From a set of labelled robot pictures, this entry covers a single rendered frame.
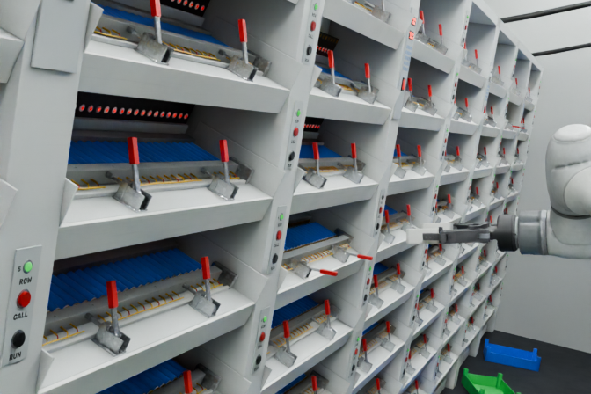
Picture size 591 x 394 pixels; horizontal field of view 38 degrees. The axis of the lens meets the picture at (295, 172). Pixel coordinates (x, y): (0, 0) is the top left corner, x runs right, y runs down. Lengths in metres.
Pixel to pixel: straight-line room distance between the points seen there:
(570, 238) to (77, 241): 1.02
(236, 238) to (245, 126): 0.20
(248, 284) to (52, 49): 0.75
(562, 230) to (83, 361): 0.98
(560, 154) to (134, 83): 0.86
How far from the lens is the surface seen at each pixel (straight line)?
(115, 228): 1.05
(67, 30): 0.90
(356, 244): 2.17
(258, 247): 1.50
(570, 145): 1.60
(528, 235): 1.73
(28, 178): 0.89
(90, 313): 1.17
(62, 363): 1.07
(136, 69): 1.03
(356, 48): 2.17
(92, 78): 0.97
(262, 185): 1.48
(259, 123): 1.49
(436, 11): 2.86
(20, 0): 0.86
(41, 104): 0.89
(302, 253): 1.83
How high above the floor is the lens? 1.29
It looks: 5 degrees down
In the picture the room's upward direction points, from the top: 9 degrees clockwise
